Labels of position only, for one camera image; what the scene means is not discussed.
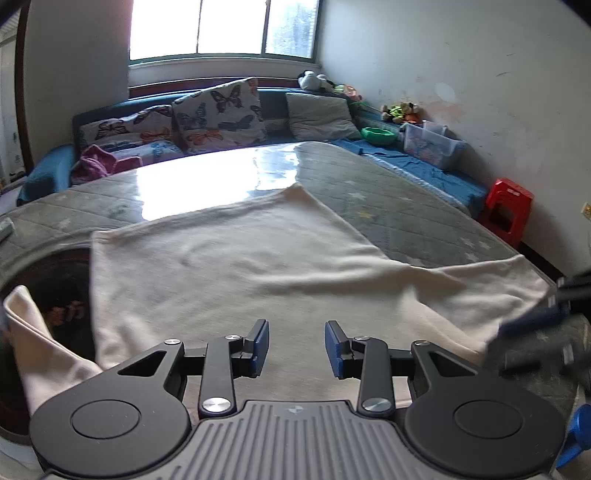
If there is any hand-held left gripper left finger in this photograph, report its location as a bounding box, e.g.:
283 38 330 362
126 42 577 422
105 318 271 418

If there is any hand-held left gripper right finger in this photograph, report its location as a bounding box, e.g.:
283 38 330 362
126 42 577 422
324 320 485 418

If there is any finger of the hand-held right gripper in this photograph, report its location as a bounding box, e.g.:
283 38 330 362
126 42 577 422
499 302 574 339
502 338 583 372

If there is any cream cloth garment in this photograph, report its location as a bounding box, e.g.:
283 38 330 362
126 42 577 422
2 182 555 416

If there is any blue plastic object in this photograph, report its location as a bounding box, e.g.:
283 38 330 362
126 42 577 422
556 406 591 472

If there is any red plastic stool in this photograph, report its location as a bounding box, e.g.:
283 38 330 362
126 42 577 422
478 178 534 248

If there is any clear plastic storage box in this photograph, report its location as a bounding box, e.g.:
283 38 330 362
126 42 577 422
399 121 467 171

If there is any round recessed table stove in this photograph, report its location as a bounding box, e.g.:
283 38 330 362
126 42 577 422
0 247 101 445

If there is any green bowl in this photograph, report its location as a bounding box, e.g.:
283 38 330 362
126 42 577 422
361 127 397 147

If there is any flat butterfly print pillow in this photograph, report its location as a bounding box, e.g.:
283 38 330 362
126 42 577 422
110 140 186 166

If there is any grey pillow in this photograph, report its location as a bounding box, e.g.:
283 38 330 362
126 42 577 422
285 92 362 143

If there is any large butterfly print pillow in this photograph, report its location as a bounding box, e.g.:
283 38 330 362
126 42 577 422
172 78 269 155

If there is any plush toy on ledge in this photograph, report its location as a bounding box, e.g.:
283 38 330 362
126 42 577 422
381 102 424 125

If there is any pink cloth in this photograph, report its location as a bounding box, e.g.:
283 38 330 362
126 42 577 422
70 144 142 185

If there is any panda plush toy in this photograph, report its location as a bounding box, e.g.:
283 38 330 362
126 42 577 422
298 70 336 94

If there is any window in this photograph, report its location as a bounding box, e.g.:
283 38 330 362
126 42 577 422
128 0 322 64

